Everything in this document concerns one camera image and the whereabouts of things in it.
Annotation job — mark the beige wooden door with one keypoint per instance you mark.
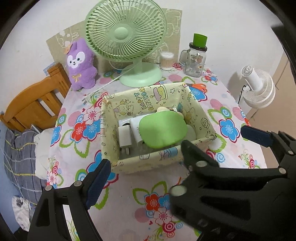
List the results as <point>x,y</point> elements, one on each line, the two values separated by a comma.
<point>284,92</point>

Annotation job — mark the grey plaid blanket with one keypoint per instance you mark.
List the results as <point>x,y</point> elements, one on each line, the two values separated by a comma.
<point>18,162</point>

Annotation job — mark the green desk fan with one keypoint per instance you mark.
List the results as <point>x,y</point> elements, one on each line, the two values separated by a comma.
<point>124,34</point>

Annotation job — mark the green printed board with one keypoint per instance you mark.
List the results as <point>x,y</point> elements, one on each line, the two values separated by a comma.
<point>55,44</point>

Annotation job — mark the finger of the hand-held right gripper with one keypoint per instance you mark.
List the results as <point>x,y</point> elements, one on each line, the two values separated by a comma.
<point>242,192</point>
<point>254,136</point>

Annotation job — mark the white floor fan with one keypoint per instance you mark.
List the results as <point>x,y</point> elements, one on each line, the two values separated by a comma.
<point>259,90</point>

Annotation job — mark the long white power adapter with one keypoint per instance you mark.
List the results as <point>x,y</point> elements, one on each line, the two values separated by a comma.
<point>124,136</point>

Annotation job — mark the white patterned cloth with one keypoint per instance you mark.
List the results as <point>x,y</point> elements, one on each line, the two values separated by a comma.
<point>20,208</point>

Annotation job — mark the white pillow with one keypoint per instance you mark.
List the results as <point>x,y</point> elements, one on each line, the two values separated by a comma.
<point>42,148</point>

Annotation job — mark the cream bear-shaped gadget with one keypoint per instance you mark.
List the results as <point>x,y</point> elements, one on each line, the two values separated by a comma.
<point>162,108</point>

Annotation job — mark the purple plush toy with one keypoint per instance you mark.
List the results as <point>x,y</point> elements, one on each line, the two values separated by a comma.
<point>79,69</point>

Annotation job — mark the blue paper sheet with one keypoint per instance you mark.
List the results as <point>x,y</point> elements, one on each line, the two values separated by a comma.
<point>47,68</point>

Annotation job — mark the yellow printed storage box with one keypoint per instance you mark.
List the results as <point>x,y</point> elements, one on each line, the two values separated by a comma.
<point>138,99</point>

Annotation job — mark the green oval case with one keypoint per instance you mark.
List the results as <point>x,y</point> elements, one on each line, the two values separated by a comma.
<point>161,129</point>

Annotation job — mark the glass jar mug green lid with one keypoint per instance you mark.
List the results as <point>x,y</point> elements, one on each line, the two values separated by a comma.
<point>194,62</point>

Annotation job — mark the cotton swab container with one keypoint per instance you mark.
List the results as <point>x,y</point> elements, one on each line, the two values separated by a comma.
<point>167,61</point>

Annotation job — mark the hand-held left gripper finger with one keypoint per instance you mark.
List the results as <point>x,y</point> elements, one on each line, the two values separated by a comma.
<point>97,183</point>

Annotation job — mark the white charger block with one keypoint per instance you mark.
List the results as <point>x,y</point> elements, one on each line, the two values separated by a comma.
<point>135,127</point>

